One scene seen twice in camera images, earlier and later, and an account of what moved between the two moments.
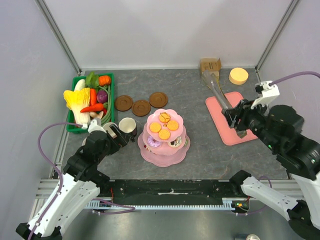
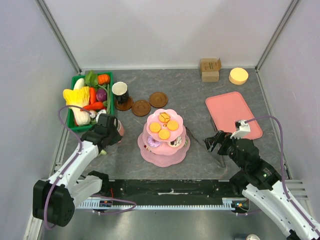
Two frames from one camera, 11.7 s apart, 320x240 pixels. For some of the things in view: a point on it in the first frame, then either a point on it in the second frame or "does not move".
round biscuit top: x=173 y=125 does not move
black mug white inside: x=128 y=126 to x=119 y=89
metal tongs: x=211 y=78 to x=221 y=161
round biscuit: x=164 y=117 does not move
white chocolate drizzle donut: x=176 y=143 does not move
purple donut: x=152 y=142 does not move
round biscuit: x=155 y=127 does not move
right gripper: x=243 y=109 to x=220 y=137
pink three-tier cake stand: x=163 y=142 does not move
